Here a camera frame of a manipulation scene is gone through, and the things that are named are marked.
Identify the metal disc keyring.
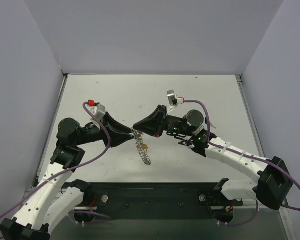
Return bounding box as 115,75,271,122
131,128,152,166

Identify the yellow key tag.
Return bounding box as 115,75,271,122
140,143,149,150

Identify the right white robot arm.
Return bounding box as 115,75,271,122
133,105,293,210

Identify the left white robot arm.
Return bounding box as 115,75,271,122
0,112,132,240

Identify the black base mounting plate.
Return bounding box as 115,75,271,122
78,182,243,220

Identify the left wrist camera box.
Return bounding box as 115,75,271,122
87,100,106,121

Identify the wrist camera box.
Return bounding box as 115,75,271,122
167,90,184,114
87,100,106,121

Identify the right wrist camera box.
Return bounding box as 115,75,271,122
167,90,184,114

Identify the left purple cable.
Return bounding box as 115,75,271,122
0,99,116,240

